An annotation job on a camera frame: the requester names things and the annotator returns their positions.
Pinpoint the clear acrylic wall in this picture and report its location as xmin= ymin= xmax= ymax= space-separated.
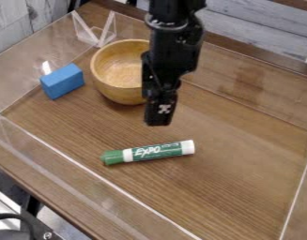
xmin=0 ymin=113 xmax=202 ymax=240
xmin=0 ymin=11 xmax=97 ymax=112

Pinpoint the blue rectangular block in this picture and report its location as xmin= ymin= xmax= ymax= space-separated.
xmin=40 ymin=63 xmax=84 ymax=99

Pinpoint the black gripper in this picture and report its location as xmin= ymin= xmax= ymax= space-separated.
xmin=141 ymin=18 xmax=205 ymax=127

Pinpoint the brown wooden bowl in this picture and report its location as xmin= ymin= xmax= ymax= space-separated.
xmin=91 ymin=39 xmax=150 ymax=105

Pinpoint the clear acrylic left wall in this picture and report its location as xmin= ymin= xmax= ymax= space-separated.
xmin=0 ymin=11 xmax=97 ymax=112

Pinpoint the black metal table frame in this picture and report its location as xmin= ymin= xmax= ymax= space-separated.
xmin=0 ymin=172 xmax=64 ymax=240

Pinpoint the green Expo marker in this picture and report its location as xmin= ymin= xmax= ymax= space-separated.
xmin=101 ymin=140 xmax=195 ymax=165

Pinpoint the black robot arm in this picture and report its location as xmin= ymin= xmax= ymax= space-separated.
xmin=141 ymin=0 xmax=206 ymax=127

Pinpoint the clear acrylic front wall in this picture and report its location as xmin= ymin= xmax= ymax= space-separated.
xmin=0 ymin=113 xmax=202 ymax=240

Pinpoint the black cable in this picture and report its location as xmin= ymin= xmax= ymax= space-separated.
xmin=0 ymin=213 xmax=35 ymax=240

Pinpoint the clear acrylic triangular bracket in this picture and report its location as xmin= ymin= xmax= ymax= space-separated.
xmin=72 ymin=10 xmax=117 ymax=48

